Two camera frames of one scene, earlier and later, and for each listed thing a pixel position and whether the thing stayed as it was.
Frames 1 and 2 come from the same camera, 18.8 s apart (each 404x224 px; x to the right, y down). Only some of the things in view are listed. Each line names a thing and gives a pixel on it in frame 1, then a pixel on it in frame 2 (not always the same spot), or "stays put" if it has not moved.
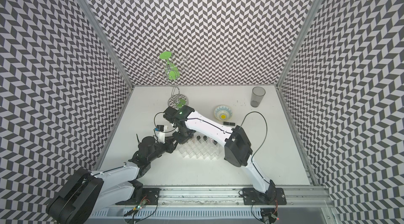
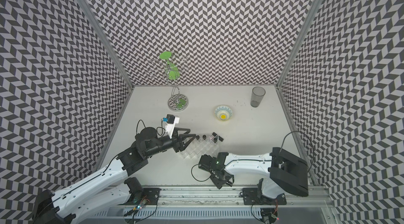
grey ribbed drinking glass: [257, 94] stays put
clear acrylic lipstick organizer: [201, 147] stays put
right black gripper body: [183, 134] -> [219, 181]
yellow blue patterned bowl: [223, 112] stays put
